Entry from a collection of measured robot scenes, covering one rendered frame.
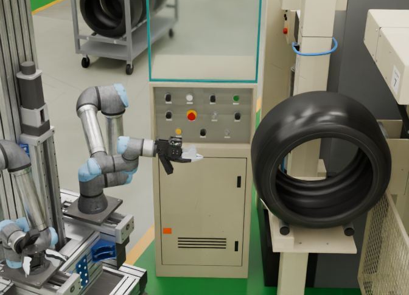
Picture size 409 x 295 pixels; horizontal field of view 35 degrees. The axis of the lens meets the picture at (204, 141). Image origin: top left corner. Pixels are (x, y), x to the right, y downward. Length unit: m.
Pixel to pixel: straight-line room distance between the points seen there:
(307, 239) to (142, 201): 1.89
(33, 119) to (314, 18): 1.27
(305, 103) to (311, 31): 0.33
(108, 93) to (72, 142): 2.44
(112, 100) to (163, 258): 1.22
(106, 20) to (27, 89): 4.13
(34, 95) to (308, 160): 1.29
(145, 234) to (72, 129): 1.62
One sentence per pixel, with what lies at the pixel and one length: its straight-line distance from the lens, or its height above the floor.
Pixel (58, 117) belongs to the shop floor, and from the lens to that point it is 5.84.
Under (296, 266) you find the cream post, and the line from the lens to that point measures 3.46.
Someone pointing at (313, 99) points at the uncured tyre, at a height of 1.47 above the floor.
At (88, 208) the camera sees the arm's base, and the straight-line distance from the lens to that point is 3.26.
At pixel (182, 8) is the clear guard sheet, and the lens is 3.16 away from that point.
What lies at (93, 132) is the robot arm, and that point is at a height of 1.25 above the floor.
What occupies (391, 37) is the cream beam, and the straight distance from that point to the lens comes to 2.50.
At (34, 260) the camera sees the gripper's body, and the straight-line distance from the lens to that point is 2.52.
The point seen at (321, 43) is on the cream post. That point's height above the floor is 1.63.
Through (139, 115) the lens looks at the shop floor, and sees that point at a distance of 5.77.
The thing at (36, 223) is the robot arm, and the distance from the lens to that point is 2.72.
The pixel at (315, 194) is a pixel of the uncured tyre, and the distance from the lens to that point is 3.05.
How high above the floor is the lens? 2.60
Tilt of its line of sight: 29 degrees down
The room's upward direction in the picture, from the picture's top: straight up
